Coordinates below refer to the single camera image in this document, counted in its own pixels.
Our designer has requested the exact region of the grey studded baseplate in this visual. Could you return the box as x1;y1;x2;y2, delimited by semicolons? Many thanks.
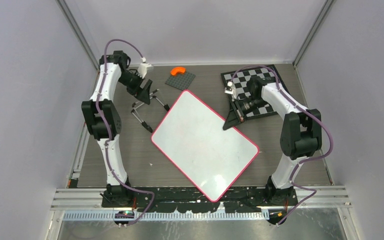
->
165;71;196;91

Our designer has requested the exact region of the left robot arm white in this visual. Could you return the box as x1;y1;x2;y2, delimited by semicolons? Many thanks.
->
81;50;152;207

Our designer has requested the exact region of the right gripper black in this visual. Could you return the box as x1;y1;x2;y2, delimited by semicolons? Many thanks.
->
223;97;268;131

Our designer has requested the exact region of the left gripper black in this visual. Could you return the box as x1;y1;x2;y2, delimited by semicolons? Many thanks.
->
118;71;152;105

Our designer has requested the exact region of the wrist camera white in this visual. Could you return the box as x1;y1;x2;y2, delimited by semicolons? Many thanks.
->
137;57;154;79
224;81;236;98

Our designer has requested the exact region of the aluminium slotted rail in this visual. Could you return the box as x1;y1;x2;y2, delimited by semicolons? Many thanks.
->
62;209;269;222

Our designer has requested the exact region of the whiteboard with pink frame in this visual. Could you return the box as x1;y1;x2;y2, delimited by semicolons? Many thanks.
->
151;90;260;202

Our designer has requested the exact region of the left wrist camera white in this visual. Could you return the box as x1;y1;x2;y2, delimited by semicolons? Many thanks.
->
137;57;154;79

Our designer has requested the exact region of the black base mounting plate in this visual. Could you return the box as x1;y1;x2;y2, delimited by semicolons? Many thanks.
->
100;186;298;214

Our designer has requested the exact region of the black white chessboard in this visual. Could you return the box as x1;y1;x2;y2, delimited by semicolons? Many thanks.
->
220;64;288;122

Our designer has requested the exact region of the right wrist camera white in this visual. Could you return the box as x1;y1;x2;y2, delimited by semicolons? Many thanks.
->
224;81;236;98

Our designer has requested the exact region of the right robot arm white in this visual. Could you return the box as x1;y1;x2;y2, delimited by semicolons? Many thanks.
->
222;76;322;205

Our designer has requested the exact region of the orange curved piece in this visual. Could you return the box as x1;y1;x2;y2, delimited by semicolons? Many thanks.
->
170;66;186;77

